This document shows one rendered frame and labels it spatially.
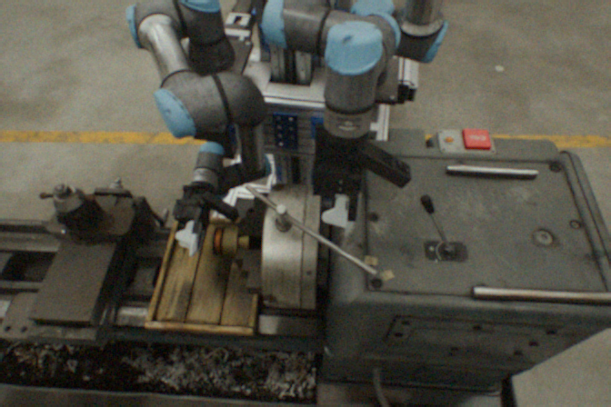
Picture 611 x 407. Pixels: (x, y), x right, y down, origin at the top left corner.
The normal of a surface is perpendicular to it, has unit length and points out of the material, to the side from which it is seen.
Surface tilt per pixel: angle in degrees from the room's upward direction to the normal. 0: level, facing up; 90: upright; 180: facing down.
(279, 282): 61
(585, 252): 0
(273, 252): 34
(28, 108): 0
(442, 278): 0
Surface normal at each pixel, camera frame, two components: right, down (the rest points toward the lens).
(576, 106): -0.01, -0.56
